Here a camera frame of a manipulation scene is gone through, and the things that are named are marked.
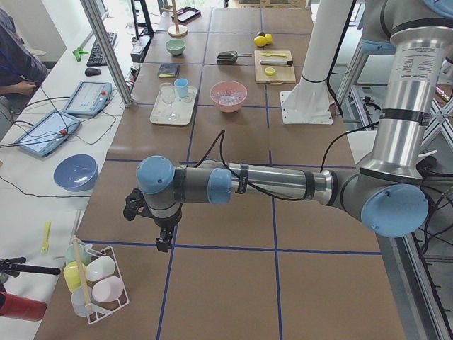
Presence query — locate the lemon half slice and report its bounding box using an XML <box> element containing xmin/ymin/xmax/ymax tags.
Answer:
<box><xmin>265</xmin><ymin>67</ymin><xmax>275</xmax><ymax>77</ymax></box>

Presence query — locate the green bowl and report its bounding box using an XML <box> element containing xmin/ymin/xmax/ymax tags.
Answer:
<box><xmin>166</xmin><ymin>39</ymin><xmax>186</xmax><ymax>56</ymax></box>

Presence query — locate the green cup in rack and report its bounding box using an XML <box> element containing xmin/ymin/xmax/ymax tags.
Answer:
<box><xmin>65</xmin><ymin>244</ymin><xmax>91</xmax><ymax>265</ymax></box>

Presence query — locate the black computer mouse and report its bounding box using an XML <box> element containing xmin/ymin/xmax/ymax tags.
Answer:
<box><xmin>84</xmin><ymin>67</ymin><xmax>101</xmax><ymax>77</ymax></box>

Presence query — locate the teach pendant tablet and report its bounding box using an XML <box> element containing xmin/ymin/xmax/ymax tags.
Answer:
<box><xmin>63</xmin><ymin>81</ymin><xmax>113</xmax><ymax>117</ymax></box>
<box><xmin>15</xmin><ymin>110</ymin><xmax>81</xmax><ymax>157</ymax></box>

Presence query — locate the yellow plastic fork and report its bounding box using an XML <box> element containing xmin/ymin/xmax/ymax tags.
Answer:
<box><xmin>41</xmin><ymin>221</ymin><xmax>52</xmax><ymax>254</ymax></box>

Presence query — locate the stainless steel ice scoop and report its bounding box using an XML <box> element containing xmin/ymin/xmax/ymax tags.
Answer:
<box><xmin>216</xmin><ymin>50</ymin><xmax>252</xmax><ymax>64</ymax></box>

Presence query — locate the near teach pendant tablet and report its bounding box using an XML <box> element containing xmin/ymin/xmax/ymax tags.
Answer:
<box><xmin>15</xmin><ymin>110</ymin><xmax>81</xmax><ymax>157</ymax></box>

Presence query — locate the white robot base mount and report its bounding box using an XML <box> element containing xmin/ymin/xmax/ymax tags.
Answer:
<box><xmin>280</xmin><ymin>0</ymin><xmax>355</xmax><ymax>125</ymax></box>

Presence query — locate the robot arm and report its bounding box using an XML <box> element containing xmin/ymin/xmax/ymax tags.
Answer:
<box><xmin>123</xmin><ymin>1</ymin><xmax>452</xmax><ymax>251</ymax></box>

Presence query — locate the yellow plastic knife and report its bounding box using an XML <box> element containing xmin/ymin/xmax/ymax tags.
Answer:
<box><xmin>260</xmin><ymin>52</ymin><xmax>287</xmax><ymax>57</ymax></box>

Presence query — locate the black keyboard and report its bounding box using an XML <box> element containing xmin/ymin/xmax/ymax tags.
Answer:
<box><xmin>86</xmin><ymin>32</ymin><xmax>118</xmax><ymax>67</ymax></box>

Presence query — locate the clear wine glass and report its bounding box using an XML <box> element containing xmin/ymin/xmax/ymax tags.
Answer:
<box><xmin>159</xmin><ymin>82</ymin><xmax>178</xmax><ymax>122</ymax></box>

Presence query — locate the far teach pendant tablet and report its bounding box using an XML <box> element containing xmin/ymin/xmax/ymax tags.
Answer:
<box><xmin>63</xmin><ymin>81</ymin><xmax>113</xmax><ymax>117</ymax></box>

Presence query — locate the light blue plastic cup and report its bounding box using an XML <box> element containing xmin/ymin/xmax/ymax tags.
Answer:
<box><xmin>173</xmin><ymin>78</ymin><xmax>188</xmax><ymax>98</ymax></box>

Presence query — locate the white wire cup rack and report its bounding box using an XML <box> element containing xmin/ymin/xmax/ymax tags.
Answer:
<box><xmin>71</xmin><ymin>237</ymin><xmax>130</xmax><ymax>324</ymax></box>

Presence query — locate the pink cup in rack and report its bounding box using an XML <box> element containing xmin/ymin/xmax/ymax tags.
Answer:
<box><xmin>92</xmin><ymin>276</ymin><xmax>124</xmax><ymax>302</ymax></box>

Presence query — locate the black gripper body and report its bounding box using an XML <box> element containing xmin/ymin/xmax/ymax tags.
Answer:
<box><xmin>153</xmin><ymin>210</ymin><xmax>182</xmax><ymax>232</ymax></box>

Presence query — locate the wooden cutting board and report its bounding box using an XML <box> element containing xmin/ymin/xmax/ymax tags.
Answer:
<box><xmin>254</xmin><ymin>50</ymin><xmax>296</xmax><ymax>84</ymax></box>

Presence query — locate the grey folded cloth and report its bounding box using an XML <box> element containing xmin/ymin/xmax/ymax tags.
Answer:
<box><xmin>158</xmin><ymin>64</ymin><xmax>180</xmax><ymax>79</ymax></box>

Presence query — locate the red bottle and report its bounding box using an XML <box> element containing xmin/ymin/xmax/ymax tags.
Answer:
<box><xmin>1</xmin><ymin>292</ymin><xmax>47</xmax><ymax>322</ymax></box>

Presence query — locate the pink bowl of ice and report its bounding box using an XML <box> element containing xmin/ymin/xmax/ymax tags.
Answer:
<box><xmin>210</xmin><ymin>81</ymin><xmax>248</xmax><ymax>113</ymax></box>

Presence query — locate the yellow lemon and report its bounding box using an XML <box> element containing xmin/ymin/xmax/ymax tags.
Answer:
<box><xmin>253</xmin><ymin>35</ymin><xmax>268</xmax><ymax>47</ymax></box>
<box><xmin>264</xmin><ymin>33</ymin><xmax>273</xmax><ymax>45</ymax></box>

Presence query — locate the green clamp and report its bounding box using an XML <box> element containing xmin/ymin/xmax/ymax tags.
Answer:
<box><xmin>72</xmin><ymin>47</ymin><xmax>89</xmax><ymax>62</ymax></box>

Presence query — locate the wooden stand round base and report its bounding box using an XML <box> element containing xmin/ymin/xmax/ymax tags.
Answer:
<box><xmin>167</xmin><ymin>0</ymin><xmax>188</xmax><ymax>38</ymax></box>

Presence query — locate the aluminium frame post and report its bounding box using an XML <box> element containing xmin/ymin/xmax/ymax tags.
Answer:
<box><xmin>80</xmin><ymin>0</ymin><xmax>134</xmax><ymax>108</ymax></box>

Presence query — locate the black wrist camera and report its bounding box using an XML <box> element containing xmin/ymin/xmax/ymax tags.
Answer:
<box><xmin>123</xmin><ymin>188</ymin><xmax>149</xmax><ymax>221</ymax></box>

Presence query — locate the yellow cup in rack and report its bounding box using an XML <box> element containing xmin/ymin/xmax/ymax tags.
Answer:
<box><xmin>63</xmin><ymin>261</ymin><xmax>81</xmax><ymax>293</ymax></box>

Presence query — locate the white cup in rack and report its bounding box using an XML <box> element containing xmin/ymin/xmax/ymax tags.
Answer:
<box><xmin>85</xmin><ymin>256</ymin><xmax>116</xmax><ymax>282</ymax></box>

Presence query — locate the clear cup in rack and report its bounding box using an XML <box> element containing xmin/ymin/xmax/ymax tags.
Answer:
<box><xmin>71</xmin><ymin>286</ymin><xmax>90</xmax><ymax>317</ymax></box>

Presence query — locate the blue bowl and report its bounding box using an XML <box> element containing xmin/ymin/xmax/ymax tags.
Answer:
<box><xmin>53</xmin><ymin>154</ymin><xmax>98</xmax><ymax>192</ymax></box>

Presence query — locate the cream serving tray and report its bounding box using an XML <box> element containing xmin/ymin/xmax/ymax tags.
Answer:
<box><xmin>149</xmin><ymin>86</ymin><xmax>197</xmax><ymax>126</ymax></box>

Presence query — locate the person in dark sweater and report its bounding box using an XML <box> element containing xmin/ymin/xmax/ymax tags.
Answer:
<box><xmin>1</xmin><ymin>9</ymin><xmax>49</xmax><ymax>114</ymax></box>

